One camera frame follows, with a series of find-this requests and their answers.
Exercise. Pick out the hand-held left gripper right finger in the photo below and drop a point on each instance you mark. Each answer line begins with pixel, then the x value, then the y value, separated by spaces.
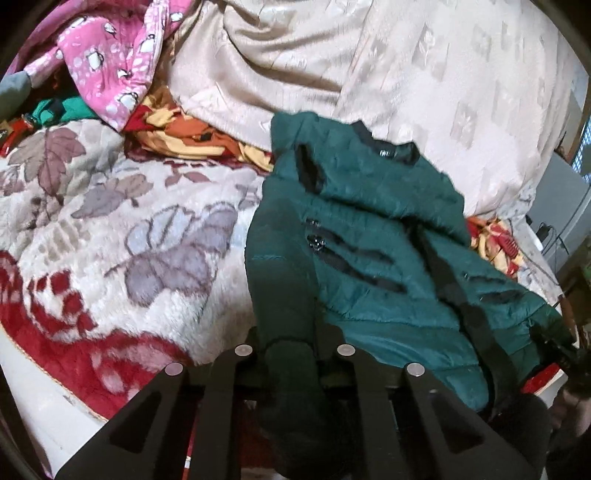
pixel 364 383

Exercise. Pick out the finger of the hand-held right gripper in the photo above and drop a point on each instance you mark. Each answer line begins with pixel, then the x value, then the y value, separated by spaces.
pixel 561 351

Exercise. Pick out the pink penguin print cloth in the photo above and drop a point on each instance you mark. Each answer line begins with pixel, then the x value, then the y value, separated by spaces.
pixel 106 60

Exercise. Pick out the orange yellow printed cloth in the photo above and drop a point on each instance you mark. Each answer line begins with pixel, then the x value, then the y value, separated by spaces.
pixel 194 138

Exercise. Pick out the window with grille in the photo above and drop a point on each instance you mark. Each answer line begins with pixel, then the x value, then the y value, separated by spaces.
pixel 582 138

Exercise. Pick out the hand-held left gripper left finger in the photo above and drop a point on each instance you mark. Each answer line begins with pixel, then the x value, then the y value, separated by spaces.
pixel 231 383

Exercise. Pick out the white mattress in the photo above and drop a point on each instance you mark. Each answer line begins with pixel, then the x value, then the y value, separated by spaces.
pixel 41 397

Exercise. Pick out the white refrigerator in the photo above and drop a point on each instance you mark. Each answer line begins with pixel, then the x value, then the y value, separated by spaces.
pixel 563 198

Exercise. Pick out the green quilted jacket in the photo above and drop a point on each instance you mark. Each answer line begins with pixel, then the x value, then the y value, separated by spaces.
pixel 369 221

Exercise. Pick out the grey cloth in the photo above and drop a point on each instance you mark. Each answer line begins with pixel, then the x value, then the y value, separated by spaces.
pixel 14 94

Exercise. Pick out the beige patterned blanket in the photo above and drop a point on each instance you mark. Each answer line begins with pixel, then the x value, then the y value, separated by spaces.
pixel 369 60

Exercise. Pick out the green cloth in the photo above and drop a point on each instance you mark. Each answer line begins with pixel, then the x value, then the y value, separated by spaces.
pixel 69 108

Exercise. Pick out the floral plush blanket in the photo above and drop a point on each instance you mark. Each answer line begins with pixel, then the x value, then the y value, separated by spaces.
pixel 115 230

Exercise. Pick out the black power adapter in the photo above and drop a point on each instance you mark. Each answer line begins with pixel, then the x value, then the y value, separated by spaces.
pixel 544 230

